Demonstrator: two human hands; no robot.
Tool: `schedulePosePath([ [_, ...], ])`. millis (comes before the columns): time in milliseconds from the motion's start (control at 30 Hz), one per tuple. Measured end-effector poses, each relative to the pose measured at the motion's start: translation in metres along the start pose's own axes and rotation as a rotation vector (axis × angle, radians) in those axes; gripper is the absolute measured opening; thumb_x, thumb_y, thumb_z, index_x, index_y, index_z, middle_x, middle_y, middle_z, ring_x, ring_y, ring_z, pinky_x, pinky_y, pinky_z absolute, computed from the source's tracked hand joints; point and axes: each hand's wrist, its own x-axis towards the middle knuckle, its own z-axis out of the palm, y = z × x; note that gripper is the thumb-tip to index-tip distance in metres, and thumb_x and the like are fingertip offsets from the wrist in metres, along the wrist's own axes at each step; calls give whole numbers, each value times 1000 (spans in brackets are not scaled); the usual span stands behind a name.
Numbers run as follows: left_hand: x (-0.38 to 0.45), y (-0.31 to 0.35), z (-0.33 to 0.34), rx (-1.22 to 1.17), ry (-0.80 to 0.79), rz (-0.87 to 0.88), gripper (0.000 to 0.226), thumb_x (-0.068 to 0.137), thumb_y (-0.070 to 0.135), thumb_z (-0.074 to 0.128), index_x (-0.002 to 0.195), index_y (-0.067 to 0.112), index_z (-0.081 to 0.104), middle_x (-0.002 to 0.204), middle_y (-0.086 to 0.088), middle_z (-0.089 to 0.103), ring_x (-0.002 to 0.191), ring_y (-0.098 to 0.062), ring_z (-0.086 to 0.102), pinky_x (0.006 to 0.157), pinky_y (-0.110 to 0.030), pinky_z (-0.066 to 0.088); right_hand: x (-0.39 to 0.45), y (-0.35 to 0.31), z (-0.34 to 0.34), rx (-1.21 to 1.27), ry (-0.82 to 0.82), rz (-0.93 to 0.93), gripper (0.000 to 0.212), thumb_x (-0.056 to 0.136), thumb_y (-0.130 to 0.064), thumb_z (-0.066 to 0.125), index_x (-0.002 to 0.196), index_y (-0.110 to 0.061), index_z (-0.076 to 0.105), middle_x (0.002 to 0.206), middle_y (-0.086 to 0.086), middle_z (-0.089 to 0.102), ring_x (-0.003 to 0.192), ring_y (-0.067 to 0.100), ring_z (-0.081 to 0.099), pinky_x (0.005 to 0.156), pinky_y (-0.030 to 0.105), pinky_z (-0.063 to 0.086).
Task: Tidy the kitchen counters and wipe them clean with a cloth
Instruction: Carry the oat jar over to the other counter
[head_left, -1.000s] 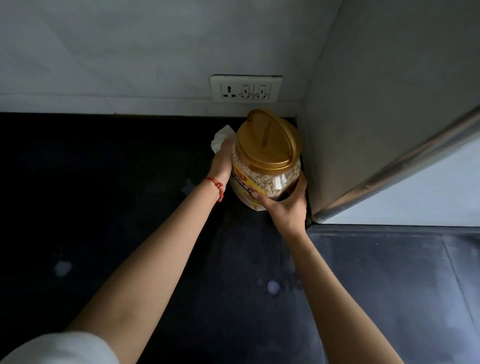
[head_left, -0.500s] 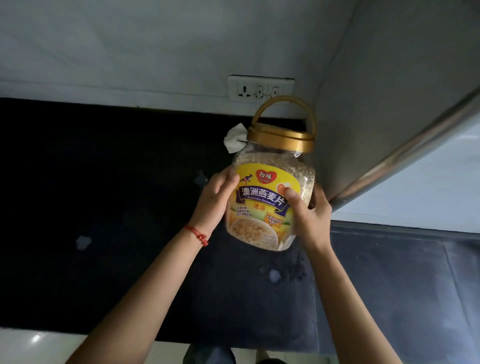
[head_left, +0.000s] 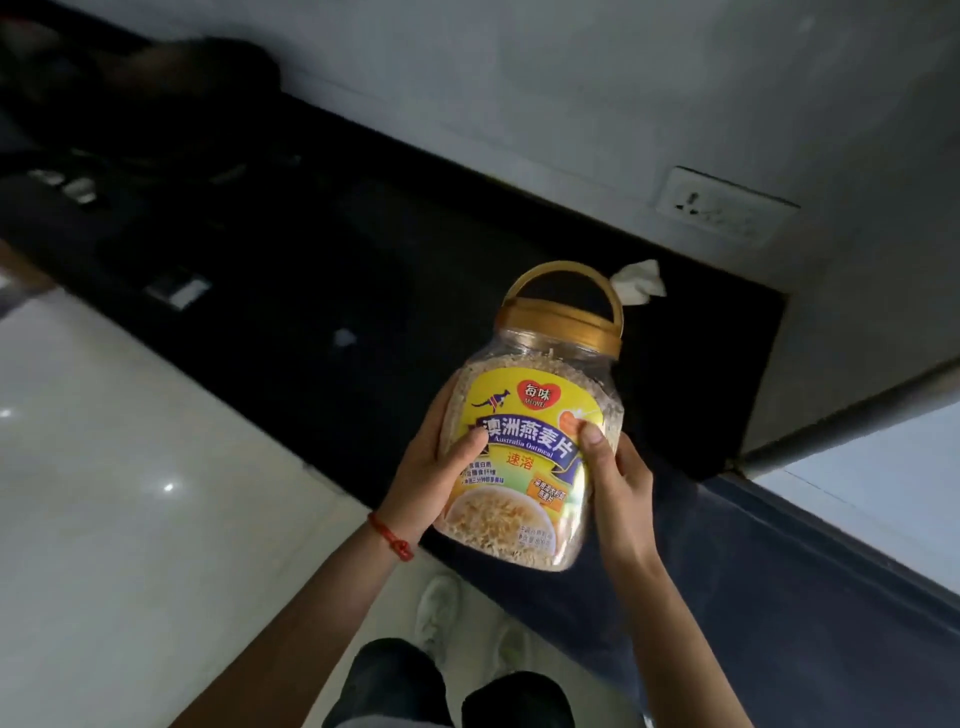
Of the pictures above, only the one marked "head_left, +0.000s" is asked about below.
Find grey white wall cabinet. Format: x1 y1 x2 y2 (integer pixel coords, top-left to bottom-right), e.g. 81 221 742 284
734 89 960 598

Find person's left hand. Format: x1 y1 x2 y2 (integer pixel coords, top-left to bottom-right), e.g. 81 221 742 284
374 371 490 549

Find red string bracelet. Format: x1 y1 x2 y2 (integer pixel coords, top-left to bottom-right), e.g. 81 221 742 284
365 511 416 564

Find white tissue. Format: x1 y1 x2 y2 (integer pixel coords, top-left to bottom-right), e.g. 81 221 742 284
608 259 668 307

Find white wall socket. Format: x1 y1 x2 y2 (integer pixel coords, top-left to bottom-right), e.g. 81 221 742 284
656 165 801 249

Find dark blue jeans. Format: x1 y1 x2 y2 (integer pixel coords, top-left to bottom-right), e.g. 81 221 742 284
322 637 579 728

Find person's right forearm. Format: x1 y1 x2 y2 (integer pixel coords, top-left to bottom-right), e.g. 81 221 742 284
603 551 755 728

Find black stone countertop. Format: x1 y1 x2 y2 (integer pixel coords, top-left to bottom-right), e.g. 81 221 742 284
0 0 960 728

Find clear oatmeal jar gold lid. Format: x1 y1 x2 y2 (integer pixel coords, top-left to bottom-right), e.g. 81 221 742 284
433 260 626 574

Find white sneaker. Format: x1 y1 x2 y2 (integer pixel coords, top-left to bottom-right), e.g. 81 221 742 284
414 573 463 669
491 622 535 676

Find person's left forearm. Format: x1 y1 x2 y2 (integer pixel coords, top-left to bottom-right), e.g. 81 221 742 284
168 524 414 728

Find person's right hand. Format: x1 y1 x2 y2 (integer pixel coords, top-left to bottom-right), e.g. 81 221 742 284
577 421 655 571

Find black wok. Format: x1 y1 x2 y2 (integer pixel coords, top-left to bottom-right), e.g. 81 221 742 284
0 18 285 163

